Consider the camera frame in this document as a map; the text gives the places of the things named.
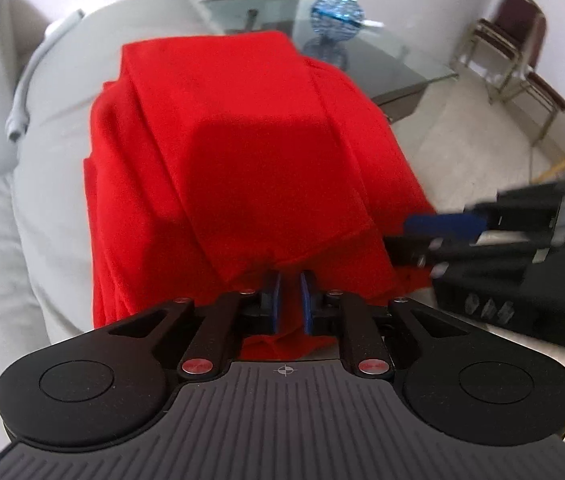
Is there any red garment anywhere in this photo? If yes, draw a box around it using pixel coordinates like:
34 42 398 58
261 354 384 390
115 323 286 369
84 55 437 361

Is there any dark red metal-frame chair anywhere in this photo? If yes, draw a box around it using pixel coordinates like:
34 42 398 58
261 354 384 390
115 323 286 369
450 0 548 106
523 70 565 146

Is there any grey sofa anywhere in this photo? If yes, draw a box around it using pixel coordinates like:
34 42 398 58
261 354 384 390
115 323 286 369
0 0 413 456

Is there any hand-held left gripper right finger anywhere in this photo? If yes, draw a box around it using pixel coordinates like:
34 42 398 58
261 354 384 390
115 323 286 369
300 270 467 380

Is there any glass table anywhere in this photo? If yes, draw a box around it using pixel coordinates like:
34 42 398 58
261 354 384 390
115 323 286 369
197 0 458 123

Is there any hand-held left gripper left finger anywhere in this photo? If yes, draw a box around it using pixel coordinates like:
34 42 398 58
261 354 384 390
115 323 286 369
107 270 283 380

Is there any blue globe ornament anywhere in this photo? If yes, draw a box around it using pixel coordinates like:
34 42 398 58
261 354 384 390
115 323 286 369
303 0 386 68

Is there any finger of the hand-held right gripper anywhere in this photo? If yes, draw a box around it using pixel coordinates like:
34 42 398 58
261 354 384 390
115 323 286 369
385 236 553 279
405 182 563 241

